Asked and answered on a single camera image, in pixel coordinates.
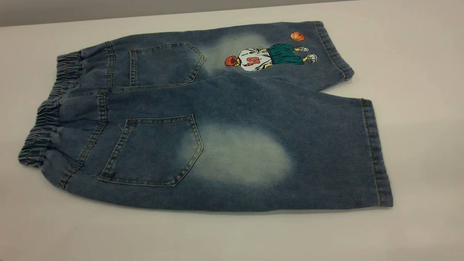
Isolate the blue denim shorts basketball print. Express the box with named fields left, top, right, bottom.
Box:
left=17, top=21, right=394, bottom=212

